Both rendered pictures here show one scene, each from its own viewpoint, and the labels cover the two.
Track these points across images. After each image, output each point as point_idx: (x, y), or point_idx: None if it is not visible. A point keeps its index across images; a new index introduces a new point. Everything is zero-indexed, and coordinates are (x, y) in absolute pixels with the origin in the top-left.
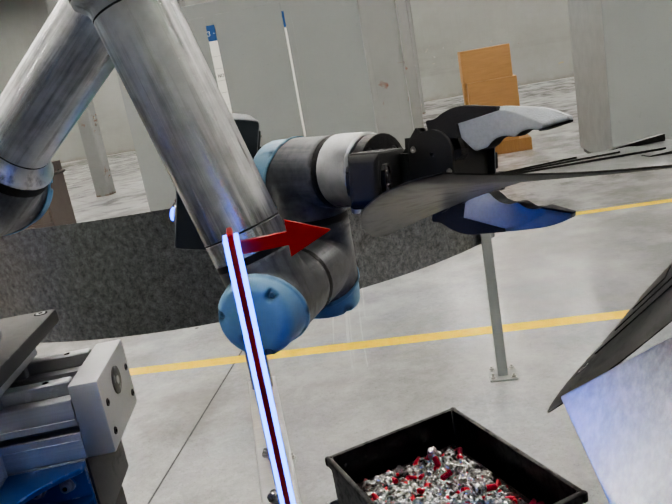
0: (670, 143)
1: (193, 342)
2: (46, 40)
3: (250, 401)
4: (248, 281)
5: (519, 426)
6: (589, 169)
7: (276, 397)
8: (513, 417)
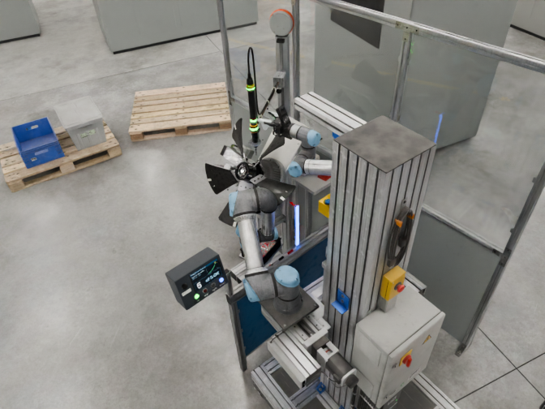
0: (261, 182)
1: None
2: (257, 234)
3: (238, 290)
4: (276, 228)
5: (38, 393)
6: (281, 182)
7: (236, 286)
8: (28, 399)
